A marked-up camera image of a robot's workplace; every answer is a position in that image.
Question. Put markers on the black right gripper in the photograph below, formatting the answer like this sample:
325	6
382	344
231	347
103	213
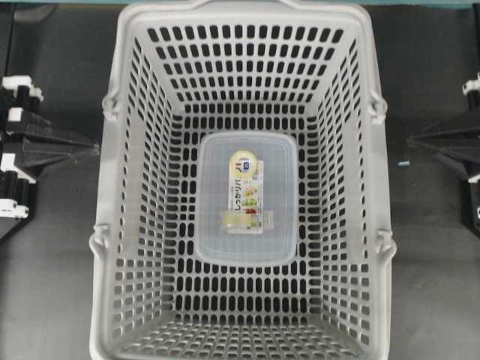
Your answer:
458	148

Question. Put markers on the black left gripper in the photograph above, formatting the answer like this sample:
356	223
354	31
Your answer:
22	161

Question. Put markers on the grey plastic shopping basket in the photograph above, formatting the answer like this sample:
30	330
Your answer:
183	70

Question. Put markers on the clear plastic food container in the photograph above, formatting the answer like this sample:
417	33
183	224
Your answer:
247	171

